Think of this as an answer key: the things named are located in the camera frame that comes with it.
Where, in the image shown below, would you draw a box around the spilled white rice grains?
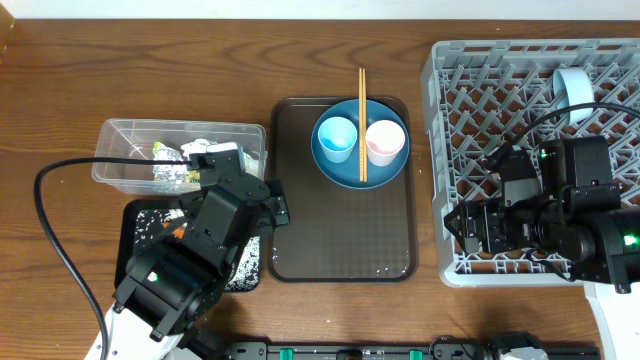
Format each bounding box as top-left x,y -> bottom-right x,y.
117,207 -> 261,292

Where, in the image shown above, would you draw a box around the grey dishwasher rack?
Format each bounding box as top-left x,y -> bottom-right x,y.
421,38 -> 639,288

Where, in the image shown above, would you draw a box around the brown serving tray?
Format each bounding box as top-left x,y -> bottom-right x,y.
267,97 -> 418,283

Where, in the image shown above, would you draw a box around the light blue cup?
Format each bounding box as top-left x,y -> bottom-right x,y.
318,116 -> 358,163

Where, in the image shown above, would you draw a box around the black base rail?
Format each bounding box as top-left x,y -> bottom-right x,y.
221,342 -> 601,360

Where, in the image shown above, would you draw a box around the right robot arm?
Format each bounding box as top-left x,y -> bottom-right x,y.
444,198 -> 639,359

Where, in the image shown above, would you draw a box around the yellow foil snack wrapper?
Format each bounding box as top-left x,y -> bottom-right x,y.
152,142 -> 200,184

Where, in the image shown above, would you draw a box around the black tray bin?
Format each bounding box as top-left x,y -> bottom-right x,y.
114,197 -> 261,293

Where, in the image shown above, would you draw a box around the orange carrot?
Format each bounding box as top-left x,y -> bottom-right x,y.
162,222 -> 186,240

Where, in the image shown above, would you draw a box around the pink white cup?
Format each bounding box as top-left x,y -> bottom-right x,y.
366,120 -> 406,167

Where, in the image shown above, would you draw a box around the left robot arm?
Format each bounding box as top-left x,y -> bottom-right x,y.
87,143 -> 290,359

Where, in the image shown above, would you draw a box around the dark blue plate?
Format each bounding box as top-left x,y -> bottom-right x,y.
311,99 -> 410,190

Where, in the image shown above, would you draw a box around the clear plastic bin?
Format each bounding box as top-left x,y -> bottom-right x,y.
92,119 -> 267,195

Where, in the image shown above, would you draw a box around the white tissue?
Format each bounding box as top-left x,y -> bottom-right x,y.
181,138 -> 216,158
244,152 -> 263,178

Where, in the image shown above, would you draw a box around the light blue white bowl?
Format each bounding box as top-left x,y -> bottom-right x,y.
552,68 -> 594,109

